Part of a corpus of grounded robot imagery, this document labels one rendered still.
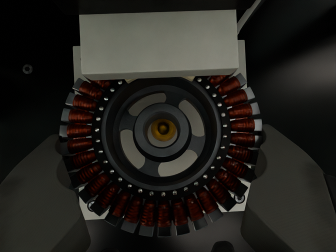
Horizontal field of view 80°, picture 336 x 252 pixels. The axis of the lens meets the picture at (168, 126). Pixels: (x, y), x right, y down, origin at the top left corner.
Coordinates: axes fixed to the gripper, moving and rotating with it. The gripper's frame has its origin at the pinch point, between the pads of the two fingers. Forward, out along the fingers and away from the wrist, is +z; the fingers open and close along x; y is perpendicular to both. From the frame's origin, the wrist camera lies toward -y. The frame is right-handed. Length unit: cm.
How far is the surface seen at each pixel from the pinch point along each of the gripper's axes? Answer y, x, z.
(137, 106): 0.7, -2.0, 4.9
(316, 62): -1.7, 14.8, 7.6
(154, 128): 1.3, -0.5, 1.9
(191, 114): 1.5, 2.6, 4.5
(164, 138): 2.0, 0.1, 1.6
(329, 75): -0.6, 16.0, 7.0
